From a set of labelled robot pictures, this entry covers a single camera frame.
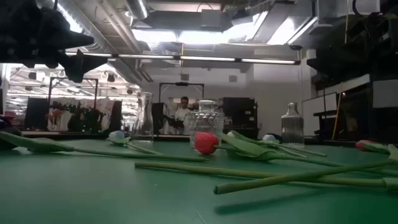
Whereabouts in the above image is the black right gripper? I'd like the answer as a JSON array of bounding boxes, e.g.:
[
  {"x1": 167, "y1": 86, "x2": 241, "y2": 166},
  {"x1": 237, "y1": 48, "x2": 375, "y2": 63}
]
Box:
[{"x1": 329, "y1": 14, "x2": 398, "y2": 68}]

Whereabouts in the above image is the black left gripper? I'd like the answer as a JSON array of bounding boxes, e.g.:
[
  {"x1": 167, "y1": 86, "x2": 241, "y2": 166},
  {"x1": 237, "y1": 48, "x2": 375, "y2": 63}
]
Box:
[{"x1": 0, "y1": 0, "x2": 109, "y2": 84}]

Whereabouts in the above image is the white artificial tulip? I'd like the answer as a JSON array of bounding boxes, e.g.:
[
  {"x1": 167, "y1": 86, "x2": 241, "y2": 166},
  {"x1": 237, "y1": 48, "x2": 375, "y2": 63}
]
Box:
[
  {"x1": 105, "y1": 129, "x2": 162, "y2": 156},
  {"x1": 226, "y1": 130, "x2": 328, "y2": 157},
  {"x1": 262, "y1": 133, "x2": 308, "y2": 155}
]

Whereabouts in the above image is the green artificial flower stem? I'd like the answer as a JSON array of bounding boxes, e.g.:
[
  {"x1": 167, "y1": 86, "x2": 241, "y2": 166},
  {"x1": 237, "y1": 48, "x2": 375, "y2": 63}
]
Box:
[{"x1": 194, "y1": 131, "x2": 398, "y2": 177}]

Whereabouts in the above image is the tall smooth glass vase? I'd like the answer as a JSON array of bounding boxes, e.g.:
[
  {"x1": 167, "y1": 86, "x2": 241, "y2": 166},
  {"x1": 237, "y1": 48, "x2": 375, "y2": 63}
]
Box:
[{"x1": 132, "y1": 91, "x2": 155, "y2": 144}]

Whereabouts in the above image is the ribbed glass vase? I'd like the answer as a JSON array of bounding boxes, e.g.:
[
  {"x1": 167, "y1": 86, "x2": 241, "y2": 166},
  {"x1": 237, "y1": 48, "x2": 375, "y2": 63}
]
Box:
[{"x1": 280, "y1": 102, "x2": 305, "y2": 147}]

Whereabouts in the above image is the diamond-textured glass vase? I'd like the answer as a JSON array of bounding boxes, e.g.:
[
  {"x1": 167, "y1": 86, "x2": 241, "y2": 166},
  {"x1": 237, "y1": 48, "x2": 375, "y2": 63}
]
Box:
[{"x1": 187, "y1": 99, "x2": 225, "y2": 149}]

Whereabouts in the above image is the red flower bouquet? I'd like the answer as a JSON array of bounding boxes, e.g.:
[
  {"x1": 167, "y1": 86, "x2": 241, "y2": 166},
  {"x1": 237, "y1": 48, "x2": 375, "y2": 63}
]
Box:
[{"x1": 46, "y1": 108, "x2": 65, "y2": 131}]

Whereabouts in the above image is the dark upright panel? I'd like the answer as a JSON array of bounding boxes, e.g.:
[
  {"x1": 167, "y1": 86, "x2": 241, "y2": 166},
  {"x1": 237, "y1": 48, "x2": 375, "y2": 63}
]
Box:
[{"x1": 109, "y1": 100, "x2": 124, "y2": 133}]

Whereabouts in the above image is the black monitor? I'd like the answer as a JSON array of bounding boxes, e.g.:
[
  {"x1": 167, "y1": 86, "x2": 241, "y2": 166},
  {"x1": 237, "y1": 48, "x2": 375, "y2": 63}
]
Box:
[{"x1": 24, "y1": 96, "x2": 50, "y2": 131}]

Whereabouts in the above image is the white board panel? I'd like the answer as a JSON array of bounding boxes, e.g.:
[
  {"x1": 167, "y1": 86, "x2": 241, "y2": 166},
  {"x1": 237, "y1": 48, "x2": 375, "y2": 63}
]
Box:
[{"x1": 303, "y1": 92, "x2": 338, "y2": 136}]

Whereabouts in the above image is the yellow pole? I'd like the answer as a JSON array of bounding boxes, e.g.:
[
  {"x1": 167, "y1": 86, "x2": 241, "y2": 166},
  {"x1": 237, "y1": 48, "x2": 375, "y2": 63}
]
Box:
[{"x1": 331, "y1": 12, "x2": 349, "y2": 140}]

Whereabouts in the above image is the person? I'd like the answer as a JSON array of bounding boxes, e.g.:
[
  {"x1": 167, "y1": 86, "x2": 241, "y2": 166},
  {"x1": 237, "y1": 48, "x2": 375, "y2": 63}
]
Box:
[{"x1": 174, "y1": 95, "x2": 192, "y2": 135}]

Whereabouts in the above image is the long ceiling light strip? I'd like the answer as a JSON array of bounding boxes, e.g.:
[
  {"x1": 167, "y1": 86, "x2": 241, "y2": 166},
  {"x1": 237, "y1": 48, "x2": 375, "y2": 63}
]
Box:
[{"x1": 65, "y1": 52, "x2": 302, "y2": 65}]

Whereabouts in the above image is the green table mat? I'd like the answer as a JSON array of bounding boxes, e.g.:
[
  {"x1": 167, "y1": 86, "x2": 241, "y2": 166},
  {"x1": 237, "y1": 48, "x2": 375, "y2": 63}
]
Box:
[{"x1": 0, "y1": 138, "x2": 398, "y2": 224}]

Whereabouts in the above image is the black cabinet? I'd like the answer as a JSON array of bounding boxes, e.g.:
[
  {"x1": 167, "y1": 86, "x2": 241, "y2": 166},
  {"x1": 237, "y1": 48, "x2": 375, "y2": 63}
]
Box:
[{"x1": 222, "y1": 96, "x2": 259, "y2": 139}]

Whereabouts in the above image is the large spiral ventilation duct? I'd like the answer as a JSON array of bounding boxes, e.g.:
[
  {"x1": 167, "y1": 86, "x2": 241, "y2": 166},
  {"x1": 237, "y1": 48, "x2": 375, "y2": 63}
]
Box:
[{"x1": 35, "y1": 0, "x2": 144, "y2": 82}]

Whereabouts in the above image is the black rig frame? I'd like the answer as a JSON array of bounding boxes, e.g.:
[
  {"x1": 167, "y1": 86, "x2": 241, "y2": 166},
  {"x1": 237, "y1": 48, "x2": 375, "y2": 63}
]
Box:
[
  {"x1": 159, "y1": 82, "x2": 205, "y2": 103},
  {"x1": 48, "y1": 76, "x2": 99, "y2": 110}
]

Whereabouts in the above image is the white wall panel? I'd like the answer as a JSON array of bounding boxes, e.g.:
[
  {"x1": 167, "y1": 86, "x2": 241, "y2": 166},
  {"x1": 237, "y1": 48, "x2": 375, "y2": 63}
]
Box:
[{"x1": 372, "y1": 79, "x2": 398, "y2": 109}]

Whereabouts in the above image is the round silver ventilation duct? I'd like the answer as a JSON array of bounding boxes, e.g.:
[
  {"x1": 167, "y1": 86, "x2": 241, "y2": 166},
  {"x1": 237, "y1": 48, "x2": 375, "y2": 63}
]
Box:
[{"x1": 124, "y1": 0, "x2": 150, "y2": 20}]

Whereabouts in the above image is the rectangular metal ventilation duct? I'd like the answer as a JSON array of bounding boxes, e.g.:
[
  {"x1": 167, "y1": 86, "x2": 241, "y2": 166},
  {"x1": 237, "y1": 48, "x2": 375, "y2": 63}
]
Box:
[{"x1": 132, "y1": 9, "x2": 259, "y2": 32}]

